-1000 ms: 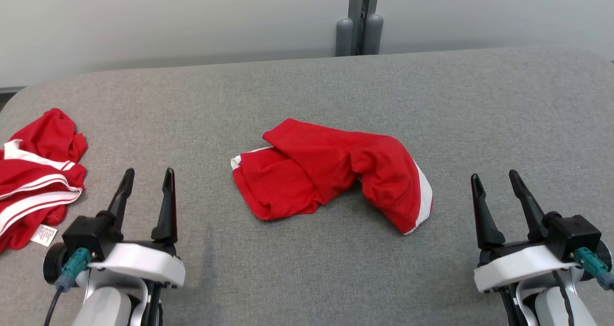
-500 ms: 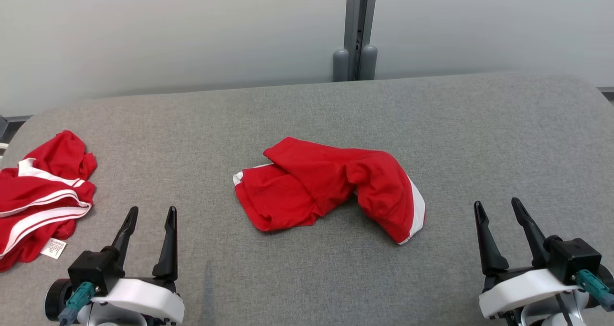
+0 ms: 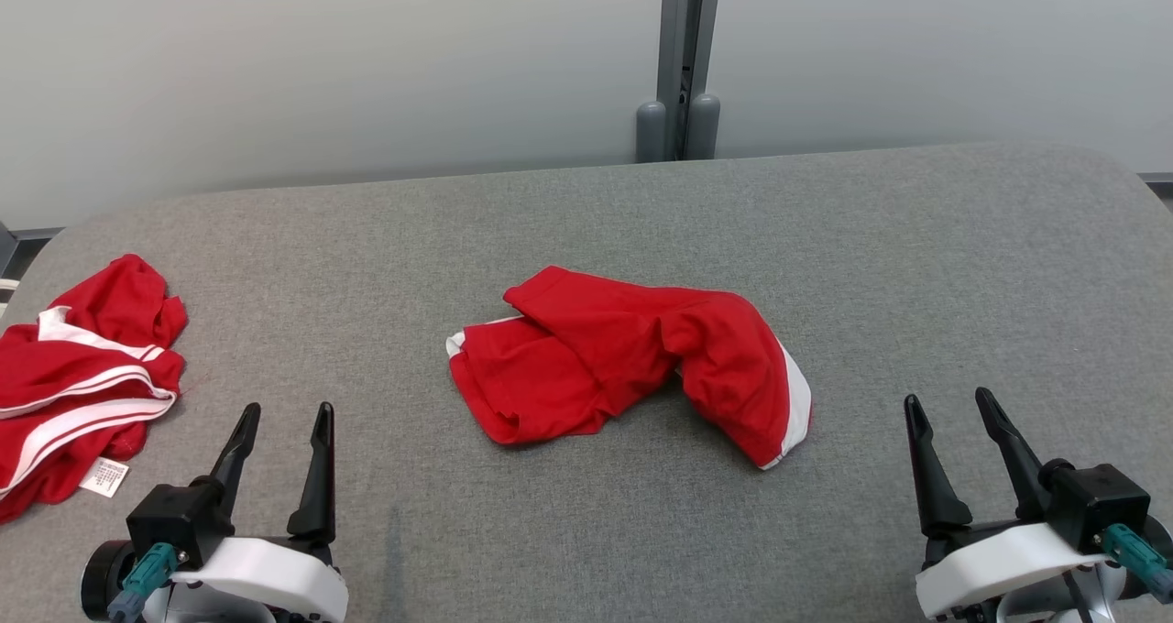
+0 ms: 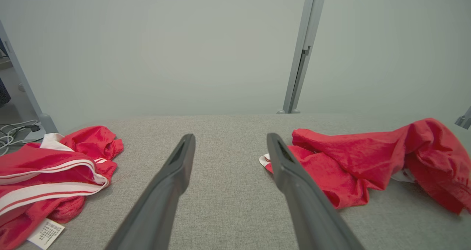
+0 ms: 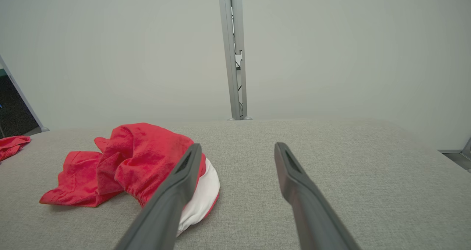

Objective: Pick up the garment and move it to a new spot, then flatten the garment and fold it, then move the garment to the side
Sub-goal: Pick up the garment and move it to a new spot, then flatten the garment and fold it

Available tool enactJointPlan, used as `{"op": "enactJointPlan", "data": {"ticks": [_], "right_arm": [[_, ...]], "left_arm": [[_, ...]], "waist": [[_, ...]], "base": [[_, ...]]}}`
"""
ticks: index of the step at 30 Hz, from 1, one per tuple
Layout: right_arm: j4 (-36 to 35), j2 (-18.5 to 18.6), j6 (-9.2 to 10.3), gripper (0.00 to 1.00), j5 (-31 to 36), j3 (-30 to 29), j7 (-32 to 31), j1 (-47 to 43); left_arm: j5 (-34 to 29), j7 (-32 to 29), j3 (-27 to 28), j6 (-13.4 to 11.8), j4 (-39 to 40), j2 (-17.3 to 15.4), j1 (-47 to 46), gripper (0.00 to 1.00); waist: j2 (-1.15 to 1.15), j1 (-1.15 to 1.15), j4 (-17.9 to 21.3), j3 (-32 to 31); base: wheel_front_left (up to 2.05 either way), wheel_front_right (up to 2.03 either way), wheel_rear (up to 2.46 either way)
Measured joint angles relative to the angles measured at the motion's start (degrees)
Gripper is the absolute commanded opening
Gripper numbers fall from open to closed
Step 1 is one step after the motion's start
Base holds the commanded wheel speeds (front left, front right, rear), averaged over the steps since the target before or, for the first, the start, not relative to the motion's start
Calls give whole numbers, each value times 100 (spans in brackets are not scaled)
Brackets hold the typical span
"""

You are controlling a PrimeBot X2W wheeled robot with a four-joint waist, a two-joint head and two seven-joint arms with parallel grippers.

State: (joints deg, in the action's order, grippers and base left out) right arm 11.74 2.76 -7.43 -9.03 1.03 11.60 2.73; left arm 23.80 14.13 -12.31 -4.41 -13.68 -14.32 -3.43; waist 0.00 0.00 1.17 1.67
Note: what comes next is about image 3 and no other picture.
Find red shorts with white stripe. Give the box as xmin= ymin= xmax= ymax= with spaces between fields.
xmin=446 ymin=265 xmax=814 ymax=471

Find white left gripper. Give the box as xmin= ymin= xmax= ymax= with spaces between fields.
xmin=81 ymin=401 xmax=350 ymax=623

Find red Bulls basketball jersey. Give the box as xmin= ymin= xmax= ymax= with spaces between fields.
xmin=0 ymin=254 xmax=189 ymax=525

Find teal right camera connector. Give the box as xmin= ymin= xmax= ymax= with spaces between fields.
xmin=1102 ymin=524 xmax=1173 ymax=604

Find teal left camera connector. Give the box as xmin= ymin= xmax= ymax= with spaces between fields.
xmin=107 ymin=542 xmax=181 ymax=623

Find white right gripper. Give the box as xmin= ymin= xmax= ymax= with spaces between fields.
xmin=904 ymin=386 xmax=1112 ymax=623

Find teal camera connector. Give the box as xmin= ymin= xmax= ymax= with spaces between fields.
xmin=107 ymin=542 xmax=181 ymax=623
xmin=1102 ymin=524 xmax=1173 ymax=604

